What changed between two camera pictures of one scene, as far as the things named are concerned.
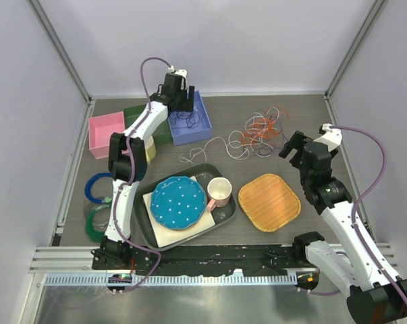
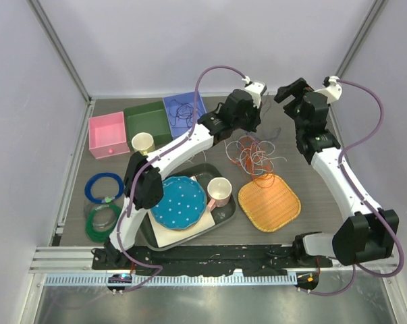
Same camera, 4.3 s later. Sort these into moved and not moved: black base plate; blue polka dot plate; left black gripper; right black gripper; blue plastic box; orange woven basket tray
Moved: left black gripper; right black gripper
Not moved: black base plate; blue polka dot plate; blue plastic box; orange woven basket tray
